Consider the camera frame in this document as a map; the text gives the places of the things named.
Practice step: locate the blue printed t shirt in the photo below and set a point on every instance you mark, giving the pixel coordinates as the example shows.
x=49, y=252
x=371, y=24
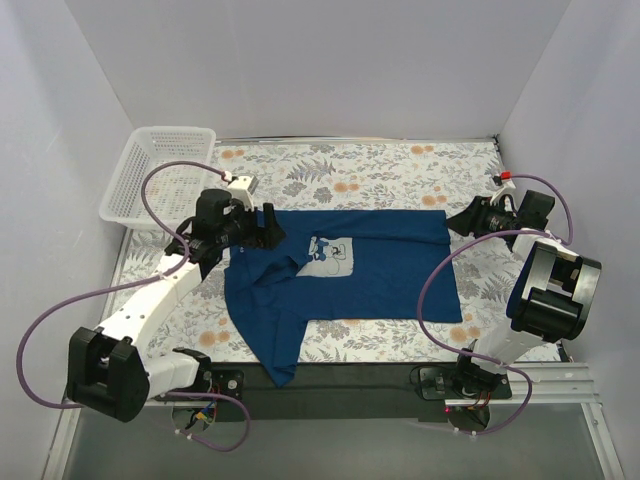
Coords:
x=334, y=265

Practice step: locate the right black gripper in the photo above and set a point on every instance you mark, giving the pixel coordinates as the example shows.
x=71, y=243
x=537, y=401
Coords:
x=473, y=218

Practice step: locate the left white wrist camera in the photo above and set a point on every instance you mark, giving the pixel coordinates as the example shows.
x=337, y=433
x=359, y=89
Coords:
x=241, y=188

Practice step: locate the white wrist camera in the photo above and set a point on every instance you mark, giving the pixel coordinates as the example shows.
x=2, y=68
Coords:
x=505, y=186
x=241, y=188

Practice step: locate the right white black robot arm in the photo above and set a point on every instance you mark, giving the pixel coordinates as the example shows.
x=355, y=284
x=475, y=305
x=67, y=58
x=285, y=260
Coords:
x=551, y=298

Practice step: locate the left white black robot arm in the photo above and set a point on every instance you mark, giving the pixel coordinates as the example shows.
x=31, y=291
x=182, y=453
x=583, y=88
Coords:
x=108, y=370

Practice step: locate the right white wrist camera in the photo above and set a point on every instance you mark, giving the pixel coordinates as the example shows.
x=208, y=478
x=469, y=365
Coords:
x=505, y=186

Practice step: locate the floral patterned table mat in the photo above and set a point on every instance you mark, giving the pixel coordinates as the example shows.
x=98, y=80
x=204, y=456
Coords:
x=418, y=176

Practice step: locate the aluminium frame rail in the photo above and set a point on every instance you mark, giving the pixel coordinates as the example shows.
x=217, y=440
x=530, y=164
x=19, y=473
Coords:
x=540, y=383

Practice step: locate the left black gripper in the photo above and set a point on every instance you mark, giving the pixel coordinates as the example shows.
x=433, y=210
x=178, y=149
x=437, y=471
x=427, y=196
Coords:
x=263, y=228

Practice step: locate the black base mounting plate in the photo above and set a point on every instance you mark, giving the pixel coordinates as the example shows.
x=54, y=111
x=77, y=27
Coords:
x=348, y=391

